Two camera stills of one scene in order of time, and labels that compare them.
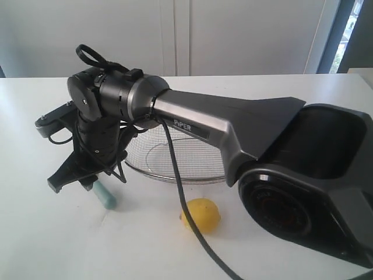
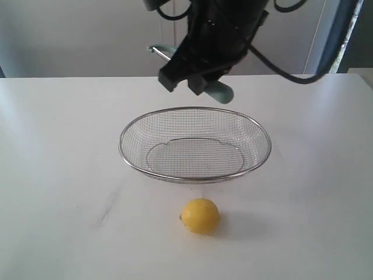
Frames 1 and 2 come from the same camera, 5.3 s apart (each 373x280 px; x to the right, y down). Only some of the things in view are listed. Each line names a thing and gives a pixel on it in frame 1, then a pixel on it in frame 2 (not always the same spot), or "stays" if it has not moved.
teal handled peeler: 104,195 to 216,90
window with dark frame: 349,43 stays
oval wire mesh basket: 198,158 stays
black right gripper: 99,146 to 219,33
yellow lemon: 206,213 stays
